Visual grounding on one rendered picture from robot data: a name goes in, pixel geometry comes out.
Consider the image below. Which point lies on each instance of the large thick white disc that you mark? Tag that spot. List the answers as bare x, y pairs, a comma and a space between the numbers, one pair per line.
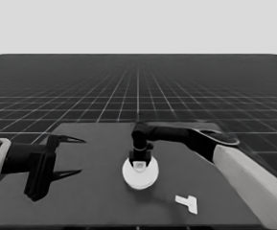
138, 180

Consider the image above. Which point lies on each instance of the small white T-shaped piece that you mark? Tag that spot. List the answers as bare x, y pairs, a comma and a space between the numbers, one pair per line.
190, 202

